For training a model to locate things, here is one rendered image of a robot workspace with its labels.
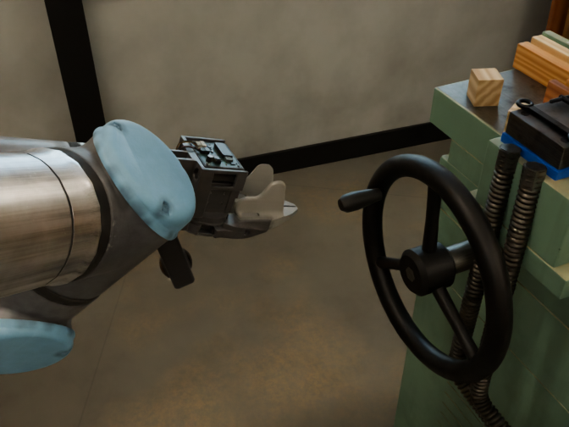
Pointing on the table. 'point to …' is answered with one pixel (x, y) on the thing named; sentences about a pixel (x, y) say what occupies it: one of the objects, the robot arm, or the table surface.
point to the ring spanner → (542, 115)
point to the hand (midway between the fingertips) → (284, 213)
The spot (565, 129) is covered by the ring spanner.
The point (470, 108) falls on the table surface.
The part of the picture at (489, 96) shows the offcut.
